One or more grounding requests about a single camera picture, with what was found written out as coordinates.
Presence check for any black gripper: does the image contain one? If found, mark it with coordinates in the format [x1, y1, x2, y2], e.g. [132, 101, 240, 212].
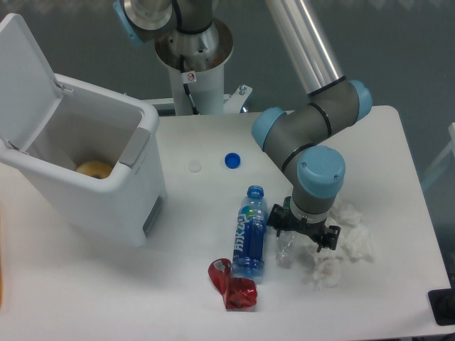
[267, 204, 341, 252]

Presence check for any clear bottle with green label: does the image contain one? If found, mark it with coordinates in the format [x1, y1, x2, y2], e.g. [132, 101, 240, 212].
[275, 196, 298, 268]

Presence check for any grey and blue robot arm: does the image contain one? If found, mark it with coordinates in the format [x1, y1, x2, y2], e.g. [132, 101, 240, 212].
[113, 1, 373, 249]

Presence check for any blue plastic drink bottle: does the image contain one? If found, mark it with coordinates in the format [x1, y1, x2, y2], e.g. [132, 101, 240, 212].
[232, 185, 268, 281]

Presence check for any blue bottle cap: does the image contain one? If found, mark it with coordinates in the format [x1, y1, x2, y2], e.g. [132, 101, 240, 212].
[224, 152, 241, 169]

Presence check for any white bottle cap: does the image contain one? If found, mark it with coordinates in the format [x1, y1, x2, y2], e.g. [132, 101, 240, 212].
[188, 159, 202, 173]

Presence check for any crumpled white tissue paper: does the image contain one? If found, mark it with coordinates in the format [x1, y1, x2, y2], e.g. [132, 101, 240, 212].
[309, 197, 375, 290]

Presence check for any crumpled red foil wrapper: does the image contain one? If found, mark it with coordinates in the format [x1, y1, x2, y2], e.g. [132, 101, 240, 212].
[208, 258, 257, 310]

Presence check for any black device at table edge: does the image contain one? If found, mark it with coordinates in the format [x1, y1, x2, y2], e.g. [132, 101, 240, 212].
[428, 288, 454, 326]

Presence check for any brown round item in bin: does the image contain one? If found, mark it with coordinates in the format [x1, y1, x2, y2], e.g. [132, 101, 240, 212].
[75, 161, 113, 179]

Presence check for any white trash bin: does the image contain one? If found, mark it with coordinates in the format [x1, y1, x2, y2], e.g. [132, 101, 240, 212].
[1, 75, 166, 246]

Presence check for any white trash bin lid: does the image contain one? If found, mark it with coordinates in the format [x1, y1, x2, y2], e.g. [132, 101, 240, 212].
[1, 13, 63, 151]

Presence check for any white metal mounting bracket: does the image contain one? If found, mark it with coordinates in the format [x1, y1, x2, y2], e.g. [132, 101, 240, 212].
[223, 85, 253, 114]

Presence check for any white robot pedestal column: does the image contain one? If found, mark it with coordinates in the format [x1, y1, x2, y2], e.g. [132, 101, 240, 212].
[168, 65, 225, 116]

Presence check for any black cable on pedestal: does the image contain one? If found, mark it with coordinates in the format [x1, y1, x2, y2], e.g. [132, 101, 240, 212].
[178, 55, 200, 116]

